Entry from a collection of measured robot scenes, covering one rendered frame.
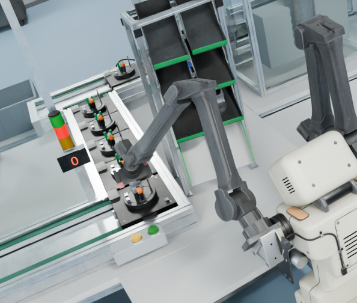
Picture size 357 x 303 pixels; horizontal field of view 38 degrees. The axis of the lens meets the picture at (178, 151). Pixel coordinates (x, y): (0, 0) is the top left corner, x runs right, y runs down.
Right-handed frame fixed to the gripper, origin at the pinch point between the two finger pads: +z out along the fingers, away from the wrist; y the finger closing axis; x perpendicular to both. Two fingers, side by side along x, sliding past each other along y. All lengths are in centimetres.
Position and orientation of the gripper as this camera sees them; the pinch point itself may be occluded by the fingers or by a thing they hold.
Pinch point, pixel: (134, 178)
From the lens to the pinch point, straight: 209.4
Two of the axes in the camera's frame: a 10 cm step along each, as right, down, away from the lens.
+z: -0.3, 3.4, 9.4
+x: 4.1, 8.6, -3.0
